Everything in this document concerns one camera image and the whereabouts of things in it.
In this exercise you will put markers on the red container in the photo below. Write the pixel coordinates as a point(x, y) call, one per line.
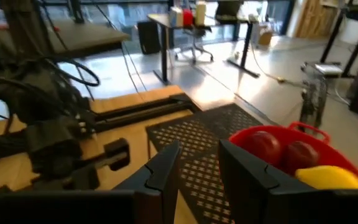
point(187, 18)

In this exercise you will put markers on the wooden panel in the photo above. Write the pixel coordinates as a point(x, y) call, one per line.
point(315, 18)

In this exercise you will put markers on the red plastic colander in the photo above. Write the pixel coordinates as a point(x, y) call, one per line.
point(343, 161)

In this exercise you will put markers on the grey office chair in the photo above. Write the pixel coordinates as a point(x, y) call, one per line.
point(199, 40)

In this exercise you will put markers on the white flat sheet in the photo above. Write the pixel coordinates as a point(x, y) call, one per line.
point(328, 69)

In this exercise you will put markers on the black speaker box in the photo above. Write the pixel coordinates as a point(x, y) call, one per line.
point(148, 37)

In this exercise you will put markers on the black perforated metal shelf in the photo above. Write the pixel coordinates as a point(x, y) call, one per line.
point(197, 140)

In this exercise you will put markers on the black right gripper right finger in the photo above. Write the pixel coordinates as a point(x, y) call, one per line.
point(291, 207)

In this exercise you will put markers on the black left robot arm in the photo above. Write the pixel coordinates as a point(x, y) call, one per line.
point(36, 93)

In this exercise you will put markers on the yellow toy lemon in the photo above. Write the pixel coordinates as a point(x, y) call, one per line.
point(329, 177)

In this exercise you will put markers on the cardboard box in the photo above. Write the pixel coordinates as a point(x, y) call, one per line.
point(265, 37)

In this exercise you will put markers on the pale yellow container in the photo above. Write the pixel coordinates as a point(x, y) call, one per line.
point(200, 14)

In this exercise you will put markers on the black background desk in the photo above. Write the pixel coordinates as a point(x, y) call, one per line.
point(331, 37)
point(165, 56)

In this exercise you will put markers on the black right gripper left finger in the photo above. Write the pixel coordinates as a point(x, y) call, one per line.
point(104, 207)

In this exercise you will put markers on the dark red toy apple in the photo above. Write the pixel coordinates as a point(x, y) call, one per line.
point(300, 157)
point(263, 147)

